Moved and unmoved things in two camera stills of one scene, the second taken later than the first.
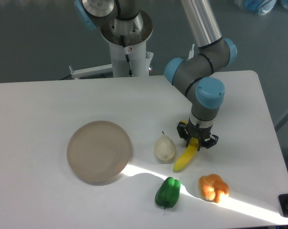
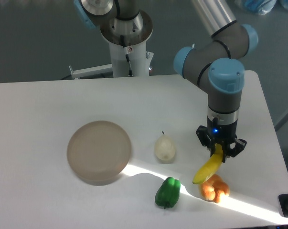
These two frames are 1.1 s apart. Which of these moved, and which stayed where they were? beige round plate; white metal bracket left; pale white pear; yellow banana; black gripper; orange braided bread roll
Moved: yellow banana; black gripper
Stayed: pale white pear; orange braided bread roll; white metal bracket left; beige round plate
